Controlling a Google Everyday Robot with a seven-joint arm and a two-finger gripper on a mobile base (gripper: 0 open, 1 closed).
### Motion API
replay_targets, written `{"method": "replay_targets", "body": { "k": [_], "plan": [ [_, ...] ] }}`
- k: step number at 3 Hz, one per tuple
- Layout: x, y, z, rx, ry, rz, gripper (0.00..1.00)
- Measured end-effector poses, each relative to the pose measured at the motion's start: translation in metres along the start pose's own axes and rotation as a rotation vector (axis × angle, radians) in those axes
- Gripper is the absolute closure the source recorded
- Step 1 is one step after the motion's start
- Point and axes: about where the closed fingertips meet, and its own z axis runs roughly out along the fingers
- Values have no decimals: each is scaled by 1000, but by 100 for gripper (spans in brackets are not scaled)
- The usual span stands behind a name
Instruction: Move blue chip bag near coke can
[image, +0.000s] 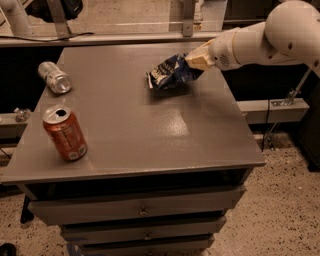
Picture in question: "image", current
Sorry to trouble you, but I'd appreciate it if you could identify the top grey drawer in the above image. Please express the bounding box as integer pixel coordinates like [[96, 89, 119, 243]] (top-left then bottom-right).
[[29, 185, 245, 225]]

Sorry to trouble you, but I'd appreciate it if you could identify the red coke can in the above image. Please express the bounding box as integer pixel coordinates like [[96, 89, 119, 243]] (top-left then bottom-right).
[[42, 104, 88, 161]]

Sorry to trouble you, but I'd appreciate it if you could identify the small crumpled foil object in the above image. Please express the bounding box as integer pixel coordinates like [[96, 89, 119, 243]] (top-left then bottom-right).
[[14, 108, 31, 122]]

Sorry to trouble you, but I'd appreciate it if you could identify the middle grey drawer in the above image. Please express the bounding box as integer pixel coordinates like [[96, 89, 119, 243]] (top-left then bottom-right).
[[61, 216, 226, 245]]

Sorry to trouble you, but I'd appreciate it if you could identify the grey metal rail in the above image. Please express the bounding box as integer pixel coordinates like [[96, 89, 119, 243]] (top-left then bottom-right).
[[0, 31, 223, 48]]

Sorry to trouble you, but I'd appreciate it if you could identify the metal bracket post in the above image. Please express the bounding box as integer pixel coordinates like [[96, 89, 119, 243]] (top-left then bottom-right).
[[182, 0, 196, 37]]

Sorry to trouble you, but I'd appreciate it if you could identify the blue chip bag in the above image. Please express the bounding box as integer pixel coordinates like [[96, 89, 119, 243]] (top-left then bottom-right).
[[147, 53, 203, 90]]

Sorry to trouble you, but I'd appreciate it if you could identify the grey drawer cabinet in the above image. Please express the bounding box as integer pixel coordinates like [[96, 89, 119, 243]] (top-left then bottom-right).
[[0, 41, 267, 256]]

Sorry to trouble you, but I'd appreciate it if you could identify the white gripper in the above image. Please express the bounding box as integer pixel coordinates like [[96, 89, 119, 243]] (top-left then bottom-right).
[[185, 28, 241, 71]]

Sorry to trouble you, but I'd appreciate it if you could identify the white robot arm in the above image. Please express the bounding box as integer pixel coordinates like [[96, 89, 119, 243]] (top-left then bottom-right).
[[186, 0, 320, 76]]

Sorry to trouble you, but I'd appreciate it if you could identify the bottom grey drawer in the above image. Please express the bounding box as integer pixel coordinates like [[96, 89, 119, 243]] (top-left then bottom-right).
[[80, 235, 214, 256]]

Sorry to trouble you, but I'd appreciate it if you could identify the black cable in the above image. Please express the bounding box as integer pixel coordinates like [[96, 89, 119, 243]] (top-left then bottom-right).
[[0, 31, 96, 43]]

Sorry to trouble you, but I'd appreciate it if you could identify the grey drawer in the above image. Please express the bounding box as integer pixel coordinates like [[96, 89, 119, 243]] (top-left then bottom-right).
[[61, 216, 226, 245], [80, 235, 214, 256], [29, 185, 245, 225]]

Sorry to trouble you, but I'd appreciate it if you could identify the silver soda can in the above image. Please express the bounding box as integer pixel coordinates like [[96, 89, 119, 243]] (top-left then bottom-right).
[[38, 61, 72, 94]]

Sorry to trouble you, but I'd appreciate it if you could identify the black device in background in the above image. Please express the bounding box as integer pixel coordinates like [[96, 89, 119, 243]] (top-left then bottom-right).
[[26, 0, 83, 23]]

